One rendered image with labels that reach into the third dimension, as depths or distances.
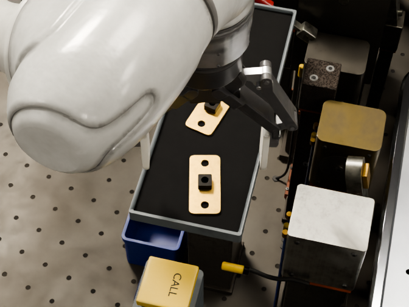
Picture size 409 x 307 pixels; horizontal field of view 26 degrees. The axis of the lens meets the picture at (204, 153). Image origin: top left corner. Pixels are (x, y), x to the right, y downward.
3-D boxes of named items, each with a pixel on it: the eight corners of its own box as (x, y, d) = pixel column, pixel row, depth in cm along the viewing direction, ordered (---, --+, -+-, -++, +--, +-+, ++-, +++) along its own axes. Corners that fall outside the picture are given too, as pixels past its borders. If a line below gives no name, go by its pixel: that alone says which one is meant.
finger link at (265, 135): (262, 113, 99) (269, 114, 99) (258, 148, 105) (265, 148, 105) (263, 136, 97) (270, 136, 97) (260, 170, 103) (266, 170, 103)
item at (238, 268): (308, 290, 119) (309, 286, 118) (220, 271, 121) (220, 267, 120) (310, 282, 120) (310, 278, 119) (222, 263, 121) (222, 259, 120)
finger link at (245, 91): (207, 64, 92) (217, 59, 92) (273, 112, 99) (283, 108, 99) (207, 94, 90) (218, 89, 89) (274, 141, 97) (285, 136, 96)
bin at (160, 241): (179, 276, 153) (178, 251, 145) (123, 263, 154) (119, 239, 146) (195, 221, 158) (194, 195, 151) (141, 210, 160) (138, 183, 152)
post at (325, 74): (308, 228, 158) (336, 89, 124) (281, 222, 158) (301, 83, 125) (313, 204, 160) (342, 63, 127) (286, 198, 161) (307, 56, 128)
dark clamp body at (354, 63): (332, 209, 160) (364, 77, 128) (268, 197, 162) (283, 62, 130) (338, 176, 164) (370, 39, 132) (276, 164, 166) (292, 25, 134)
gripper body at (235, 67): (160, 67, 84) (164, 124, 92) (249, 67, 84) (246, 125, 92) (162, 8, 88) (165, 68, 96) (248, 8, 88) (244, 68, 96)
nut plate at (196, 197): (220, 214, 106) (220, 209, 105) (188, 214, 106) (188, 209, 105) (220, 156, 111) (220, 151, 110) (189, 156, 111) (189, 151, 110)
